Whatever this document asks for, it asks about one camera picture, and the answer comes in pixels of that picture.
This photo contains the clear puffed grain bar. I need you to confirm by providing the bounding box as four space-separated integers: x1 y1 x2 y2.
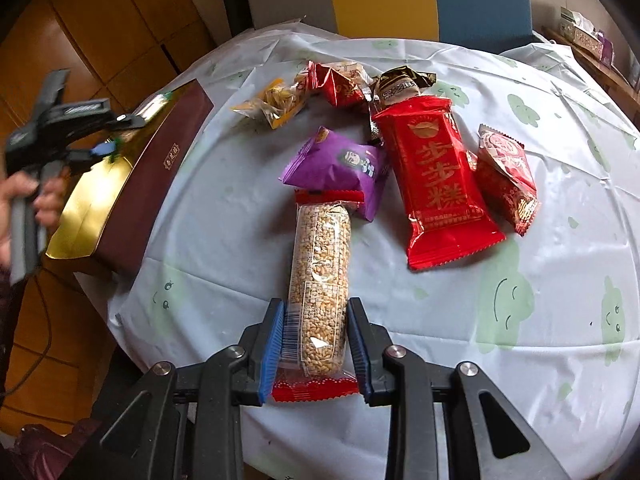
272 190 363 402

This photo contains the large red cake packet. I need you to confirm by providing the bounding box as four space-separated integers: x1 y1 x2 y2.
373 96 506 271

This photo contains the yellow pistachio nut bag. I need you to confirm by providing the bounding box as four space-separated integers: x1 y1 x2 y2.
232 76 309 130

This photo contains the purple snack packet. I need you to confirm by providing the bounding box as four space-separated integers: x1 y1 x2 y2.
280 127 390 222

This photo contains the red white patterned snack packet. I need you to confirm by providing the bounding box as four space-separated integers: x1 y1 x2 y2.
474 125 541 236

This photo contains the small red gold candy packet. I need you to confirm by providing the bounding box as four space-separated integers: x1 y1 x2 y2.
308 81 370 108

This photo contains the beige snack packet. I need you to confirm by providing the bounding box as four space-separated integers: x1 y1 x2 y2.
303 61 373 91

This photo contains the brown gold chocolate packet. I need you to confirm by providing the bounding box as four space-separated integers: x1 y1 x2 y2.
369 65 437 145

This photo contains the person's left hand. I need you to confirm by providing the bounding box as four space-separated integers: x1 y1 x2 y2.
0 167 70 271

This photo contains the maroon gold gift box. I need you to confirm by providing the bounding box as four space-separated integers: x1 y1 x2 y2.
46 80 214 276

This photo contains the white green patterned tablecloth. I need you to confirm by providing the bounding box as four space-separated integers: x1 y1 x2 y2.
107 25 639 479

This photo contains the wooden side shelf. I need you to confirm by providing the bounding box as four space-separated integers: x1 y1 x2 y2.
541 26 639 122

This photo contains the tissue box on shelf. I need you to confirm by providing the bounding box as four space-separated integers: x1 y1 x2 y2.
559 6 603 60

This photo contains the purple packet on shelf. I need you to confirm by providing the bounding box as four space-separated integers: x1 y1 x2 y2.
597 30 615 68

